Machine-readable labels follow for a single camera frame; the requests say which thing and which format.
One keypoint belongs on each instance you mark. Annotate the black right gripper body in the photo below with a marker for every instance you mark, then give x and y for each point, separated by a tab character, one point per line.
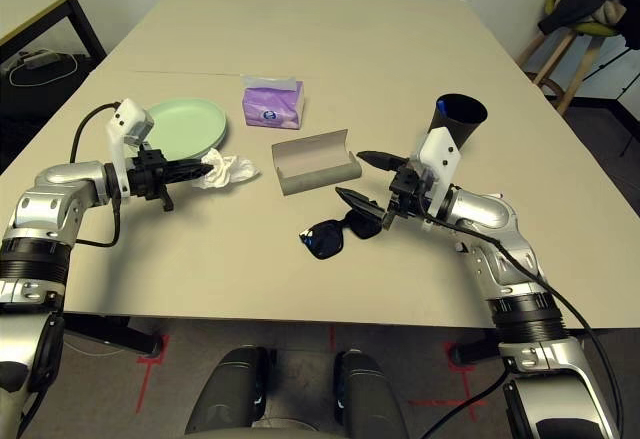
410	191

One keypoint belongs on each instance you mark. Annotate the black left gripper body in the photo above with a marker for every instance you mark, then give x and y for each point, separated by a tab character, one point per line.
147	176

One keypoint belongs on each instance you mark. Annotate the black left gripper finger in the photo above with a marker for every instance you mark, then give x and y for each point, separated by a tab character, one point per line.
182	178
185	166

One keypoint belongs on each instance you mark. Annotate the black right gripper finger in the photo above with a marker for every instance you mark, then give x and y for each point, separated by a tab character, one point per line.
365	205
385	160

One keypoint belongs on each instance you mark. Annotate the light green plate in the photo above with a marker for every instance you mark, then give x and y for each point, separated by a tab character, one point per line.
187	124

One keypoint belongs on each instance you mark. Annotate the white tissue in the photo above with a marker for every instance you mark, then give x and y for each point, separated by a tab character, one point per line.
235	169

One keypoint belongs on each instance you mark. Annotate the black sunglasses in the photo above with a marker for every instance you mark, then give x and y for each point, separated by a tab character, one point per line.
325	244

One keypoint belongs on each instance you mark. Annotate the grey glasses case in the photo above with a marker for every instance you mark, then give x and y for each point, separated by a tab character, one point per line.
315	161

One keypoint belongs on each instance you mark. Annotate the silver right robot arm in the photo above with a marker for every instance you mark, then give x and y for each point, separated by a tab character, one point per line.
482	209

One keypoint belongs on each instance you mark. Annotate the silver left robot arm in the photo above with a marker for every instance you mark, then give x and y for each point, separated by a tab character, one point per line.
55	194

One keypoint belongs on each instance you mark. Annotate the blue marker pen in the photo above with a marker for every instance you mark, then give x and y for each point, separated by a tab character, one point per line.
441	106

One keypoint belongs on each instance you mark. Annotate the black cup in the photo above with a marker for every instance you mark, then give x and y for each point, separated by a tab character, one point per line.
462	124

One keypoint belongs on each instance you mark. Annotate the purple tissue pack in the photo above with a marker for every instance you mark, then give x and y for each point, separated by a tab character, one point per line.
272	106

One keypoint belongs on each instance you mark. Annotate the white power adapter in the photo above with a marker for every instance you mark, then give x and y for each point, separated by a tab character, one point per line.
37	59

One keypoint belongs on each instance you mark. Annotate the grey right robot leg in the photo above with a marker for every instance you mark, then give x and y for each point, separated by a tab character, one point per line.
370	399

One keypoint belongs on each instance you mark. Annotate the grey robot leg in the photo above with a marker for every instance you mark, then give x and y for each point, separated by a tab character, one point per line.
370	399
225	394

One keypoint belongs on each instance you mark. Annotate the wooden stool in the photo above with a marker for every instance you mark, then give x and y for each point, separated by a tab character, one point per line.
577	74

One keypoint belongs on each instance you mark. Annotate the grey left robot leg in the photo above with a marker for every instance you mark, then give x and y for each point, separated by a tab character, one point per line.
225	394

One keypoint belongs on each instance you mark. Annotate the black tripod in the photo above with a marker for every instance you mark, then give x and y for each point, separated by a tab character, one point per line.
605	62

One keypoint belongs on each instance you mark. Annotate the grey robot torso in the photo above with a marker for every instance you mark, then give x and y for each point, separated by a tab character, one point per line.
287	430

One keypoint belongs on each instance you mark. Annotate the yellow-green seat cushion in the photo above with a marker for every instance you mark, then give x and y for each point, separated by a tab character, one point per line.
597	30

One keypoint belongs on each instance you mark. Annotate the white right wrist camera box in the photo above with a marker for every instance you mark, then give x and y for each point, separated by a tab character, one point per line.
440	159

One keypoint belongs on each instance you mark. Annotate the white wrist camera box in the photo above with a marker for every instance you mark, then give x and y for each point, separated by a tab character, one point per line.
132	119
440	159

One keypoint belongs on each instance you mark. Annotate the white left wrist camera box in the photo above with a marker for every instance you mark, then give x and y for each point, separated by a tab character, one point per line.
132	119

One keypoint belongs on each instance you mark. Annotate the beige side table black frame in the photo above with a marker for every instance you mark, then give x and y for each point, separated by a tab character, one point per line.
30	6

